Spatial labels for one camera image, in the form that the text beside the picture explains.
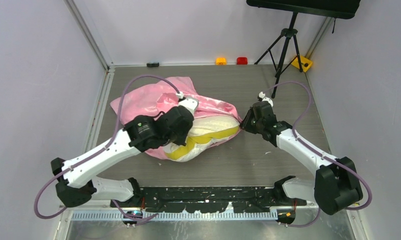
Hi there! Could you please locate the black tripod stand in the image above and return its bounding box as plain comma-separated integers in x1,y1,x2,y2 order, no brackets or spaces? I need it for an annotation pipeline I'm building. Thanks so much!
254,12,304,85

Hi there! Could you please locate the white pillow with yellow trim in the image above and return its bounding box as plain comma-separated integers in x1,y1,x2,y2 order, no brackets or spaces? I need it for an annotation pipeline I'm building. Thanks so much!
163,115,240,162

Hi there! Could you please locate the small black wall device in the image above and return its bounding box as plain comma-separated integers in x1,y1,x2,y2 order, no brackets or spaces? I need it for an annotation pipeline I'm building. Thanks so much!
146,62,160,68

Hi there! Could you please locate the black panel on tripod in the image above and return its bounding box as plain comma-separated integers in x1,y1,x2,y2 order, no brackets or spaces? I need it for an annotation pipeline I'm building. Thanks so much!
246,0,361,20

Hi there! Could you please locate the pink floral pillowcase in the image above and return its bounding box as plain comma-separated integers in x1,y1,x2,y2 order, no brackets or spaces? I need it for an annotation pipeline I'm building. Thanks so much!
119,76,242,160

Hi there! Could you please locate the aluminium frame rail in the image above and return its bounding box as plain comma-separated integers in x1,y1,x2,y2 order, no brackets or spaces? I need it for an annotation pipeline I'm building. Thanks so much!
58,188,360,222

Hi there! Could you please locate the yellow corner bracket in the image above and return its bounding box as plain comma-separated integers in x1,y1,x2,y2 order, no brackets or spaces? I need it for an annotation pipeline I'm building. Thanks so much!
290,55,313,73

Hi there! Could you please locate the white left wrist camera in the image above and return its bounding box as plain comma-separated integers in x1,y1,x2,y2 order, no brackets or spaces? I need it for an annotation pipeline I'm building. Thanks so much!
176,92,199,116

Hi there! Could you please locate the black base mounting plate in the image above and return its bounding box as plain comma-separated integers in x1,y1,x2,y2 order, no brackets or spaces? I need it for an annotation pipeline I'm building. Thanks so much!
117,186,307,214

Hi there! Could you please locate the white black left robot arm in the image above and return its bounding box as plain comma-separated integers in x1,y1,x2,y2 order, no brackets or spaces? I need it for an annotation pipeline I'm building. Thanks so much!
50,104,196,208

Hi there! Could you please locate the orange block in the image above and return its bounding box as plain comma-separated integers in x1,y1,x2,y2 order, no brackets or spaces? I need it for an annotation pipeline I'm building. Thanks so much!
215,57,227,66

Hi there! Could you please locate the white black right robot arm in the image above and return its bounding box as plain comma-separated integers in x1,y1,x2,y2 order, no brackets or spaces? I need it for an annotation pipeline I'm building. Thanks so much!
240,101,364,215

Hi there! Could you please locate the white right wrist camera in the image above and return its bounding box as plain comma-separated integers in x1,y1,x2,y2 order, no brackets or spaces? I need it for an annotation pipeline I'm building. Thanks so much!
257,91,274,107

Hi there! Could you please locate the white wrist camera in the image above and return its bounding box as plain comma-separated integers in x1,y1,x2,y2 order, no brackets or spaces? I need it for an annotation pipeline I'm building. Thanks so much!
176,92,199,116
257,91,274,107

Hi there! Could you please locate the red block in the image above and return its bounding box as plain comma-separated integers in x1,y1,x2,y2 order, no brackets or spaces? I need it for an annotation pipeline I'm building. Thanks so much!
236,56,248,65

